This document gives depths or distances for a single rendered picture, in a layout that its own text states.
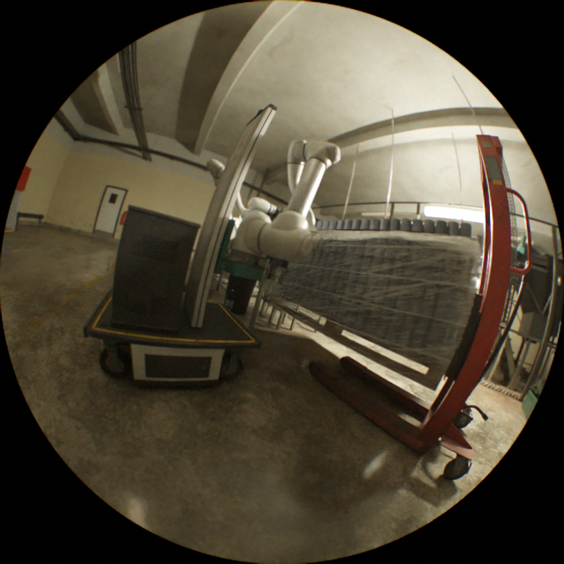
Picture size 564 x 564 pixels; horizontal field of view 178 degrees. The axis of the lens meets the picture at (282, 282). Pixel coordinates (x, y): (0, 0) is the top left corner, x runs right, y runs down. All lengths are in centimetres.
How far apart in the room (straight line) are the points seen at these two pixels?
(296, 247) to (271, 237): 12
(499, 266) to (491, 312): 23
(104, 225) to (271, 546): 870
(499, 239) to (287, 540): 151
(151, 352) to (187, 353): 17
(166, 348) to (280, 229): 72
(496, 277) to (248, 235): 128
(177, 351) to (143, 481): 60
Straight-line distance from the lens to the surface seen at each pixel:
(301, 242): 74
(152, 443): 87
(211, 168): 162
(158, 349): 88
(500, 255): 117
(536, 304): 480
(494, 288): 112
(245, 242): 86
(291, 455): 94
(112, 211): 847
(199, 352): 91
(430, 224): 102
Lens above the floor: 76
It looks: 4 degrees down
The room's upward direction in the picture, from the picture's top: 17 degrees clockwise
